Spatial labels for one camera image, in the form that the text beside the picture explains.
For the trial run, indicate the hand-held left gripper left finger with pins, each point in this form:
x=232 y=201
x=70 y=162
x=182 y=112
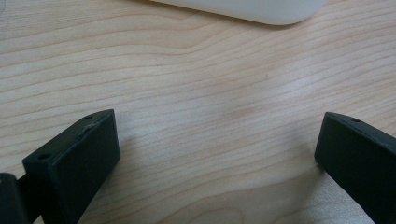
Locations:
x=73 y=165

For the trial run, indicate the white plastic basket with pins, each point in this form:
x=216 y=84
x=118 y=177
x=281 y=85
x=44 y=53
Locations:
x=249 y=9

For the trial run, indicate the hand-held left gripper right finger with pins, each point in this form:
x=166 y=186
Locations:
x=358 y=161

